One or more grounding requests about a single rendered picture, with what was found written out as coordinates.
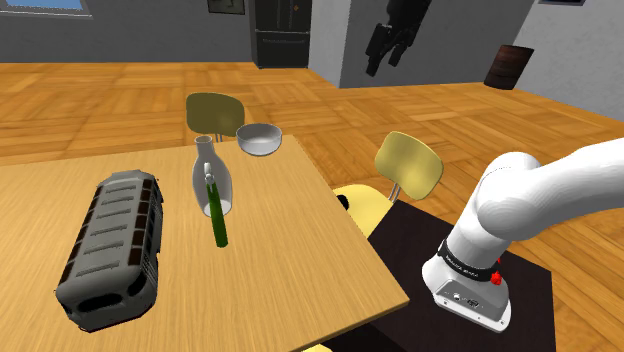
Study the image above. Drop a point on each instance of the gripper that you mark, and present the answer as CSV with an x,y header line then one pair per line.
x,y
408,12

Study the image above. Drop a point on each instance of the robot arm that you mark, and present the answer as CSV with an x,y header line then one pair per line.
x,y
512,195

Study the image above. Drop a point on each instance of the black refrigerator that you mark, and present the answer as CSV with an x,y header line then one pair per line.
x,y
280,34

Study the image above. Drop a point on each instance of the yellow chair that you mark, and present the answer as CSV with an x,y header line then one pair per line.
x,y
409,166

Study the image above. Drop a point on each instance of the brown barrel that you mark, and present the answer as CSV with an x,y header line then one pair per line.
x,y
508,67

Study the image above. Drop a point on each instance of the grey bowl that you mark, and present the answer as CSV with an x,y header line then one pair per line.
x,y
259,139

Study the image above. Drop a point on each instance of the small grey framed window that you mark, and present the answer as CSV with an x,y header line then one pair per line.
x,y
560,2

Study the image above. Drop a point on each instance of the olive green chair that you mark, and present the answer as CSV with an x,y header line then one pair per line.
x,y
214,114

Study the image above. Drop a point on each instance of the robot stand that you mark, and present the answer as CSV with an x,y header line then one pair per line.
x,y
414,263

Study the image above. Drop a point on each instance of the clear glass vase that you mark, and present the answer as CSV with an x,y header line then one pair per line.
x,y
200,190

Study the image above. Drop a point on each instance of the wooden table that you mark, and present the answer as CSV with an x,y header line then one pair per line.
x,y
292,273

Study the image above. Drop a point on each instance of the grey toy tram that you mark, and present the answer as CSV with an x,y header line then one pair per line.
x,y
107,244

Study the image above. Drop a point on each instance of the window with blue sky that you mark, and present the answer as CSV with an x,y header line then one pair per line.
x,y
44,6

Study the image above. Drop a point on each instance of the dark wall picture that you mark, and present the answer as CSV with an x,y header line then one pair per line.
x,y
225,6

